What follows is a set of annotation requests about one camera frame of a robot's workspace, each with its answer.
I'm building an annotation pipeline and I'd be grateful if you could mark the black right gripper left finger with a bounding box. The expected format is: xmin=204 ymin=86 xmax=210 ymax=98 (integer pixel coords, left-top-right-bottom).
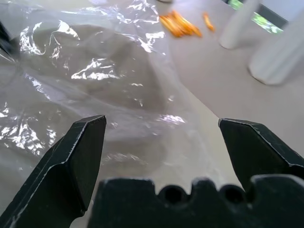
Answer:
xmin=0 ymin=114 xmax=107 ymax=228

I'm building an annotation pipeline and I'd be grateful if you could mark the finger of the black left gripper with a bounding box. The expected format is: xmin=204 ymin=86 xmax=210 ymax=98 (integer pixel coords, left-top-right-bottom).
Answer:
xmin=0 ymin=20 xmax=18 ymax=61

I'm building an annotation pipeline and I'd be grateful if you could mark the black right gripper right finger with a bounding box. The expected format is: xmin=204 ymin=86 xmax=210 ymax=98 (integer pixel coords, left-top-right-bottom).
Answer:
xmin=218 ymin=118 xmax=304 ymax=190

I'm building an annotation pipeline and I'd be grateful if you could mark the clear plastic bag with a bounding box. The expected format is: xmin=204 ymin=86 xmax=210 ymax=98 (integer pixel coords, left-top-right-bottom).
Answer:
xmin=0 ymin=0 xmax=230 ymax=190

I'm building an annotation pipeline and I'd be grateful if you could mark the slim white furniture leg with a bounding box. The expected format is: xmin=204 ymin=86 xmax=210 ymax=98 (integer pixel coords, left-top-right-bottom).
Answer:
xmin=219 ymin=0 xmax=260 ymax=50

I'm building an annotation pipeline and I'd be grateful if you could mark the single orange stick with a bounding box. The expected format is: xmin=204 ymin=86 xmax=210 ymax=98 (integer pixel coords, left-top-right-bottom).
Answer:
xmin=202 ymin=12 xmax=216 ymax=33

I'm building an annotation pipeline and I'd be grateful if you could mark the bunch of orange sticks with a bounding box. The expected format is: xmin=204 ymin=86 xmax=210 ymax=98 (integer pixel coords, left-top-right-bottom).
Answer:
xmin=159 ymin=9 xmax=203 ymax=39

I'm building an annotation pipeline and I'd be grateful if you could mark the dark rail with green patches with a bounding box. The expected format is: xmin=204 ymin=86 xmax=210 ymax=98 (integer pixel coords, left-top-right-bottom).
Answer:
xmin=223 ymin=0 xmax=289 ymax=34

